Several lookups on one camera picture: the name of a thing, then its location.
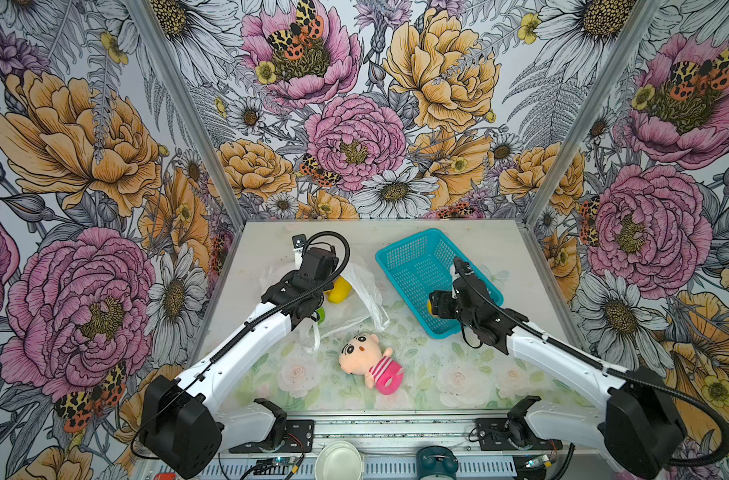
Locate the yellow toy fruit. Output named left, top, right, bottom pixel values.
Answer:
left=326, top=277, right=352, bottom=304

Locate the white plastic bag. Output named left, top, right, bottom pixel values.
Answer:
left=296, top=255, right=391, bottom=353

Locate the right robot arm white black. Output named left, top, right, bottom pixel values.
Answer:
left=429, top=257, right=687, bottom=479

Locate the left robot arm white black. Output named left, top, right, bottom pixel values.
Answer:
left=134, top=245, right=350, bottom=479

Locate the teal plastic basket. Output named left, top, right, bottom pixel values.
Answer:
left=375, top=228, right=504, bottom=340

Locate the pink plush doll toy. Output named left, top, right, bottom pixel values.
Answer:
left=338, top=334, right=404, bottom=395

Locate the dark green round object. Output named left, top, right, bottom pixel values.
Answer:
left=416, top=446, right=460, bottom=480

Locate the white round bowl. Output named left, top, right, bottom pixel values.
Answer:
left=314, top=440, right=365, bottom=480

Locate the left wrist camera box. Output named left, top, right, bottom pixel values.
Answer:
left=292, top=234, right=308, bottom=251

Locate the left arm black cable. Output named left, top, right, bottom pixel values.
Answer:
left=129, top=230, right=352, bottom=460

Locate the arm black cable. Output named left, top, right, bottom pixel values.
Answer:
left=129, top=230, right=352, bottom=460
left=453, top=257, right=729, bottom=480

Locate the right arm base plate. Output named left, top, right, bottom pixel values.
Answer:
left=468, top=417, right=563, bottom=451

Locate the aluminium frame rail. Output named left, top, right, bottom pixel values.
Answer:
left=220, top=407, right=624, bottom=471

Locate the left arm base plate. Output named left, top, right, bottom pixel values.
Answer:
left=228, top=419, right=316, bottom=454

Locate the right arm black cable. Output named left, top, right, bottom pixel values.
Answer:
left=453, top=257, right=729, bottom=480

